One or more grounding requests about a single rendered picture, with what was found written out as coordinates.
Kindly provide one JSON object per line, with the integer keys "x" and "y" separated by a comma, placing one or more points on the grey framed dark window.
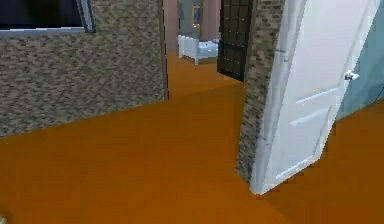
{"x": 40, "y": 15}

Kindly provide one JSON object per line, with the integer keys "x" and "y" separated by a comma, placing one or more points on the white room door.
{"x": 310, "y": 100}

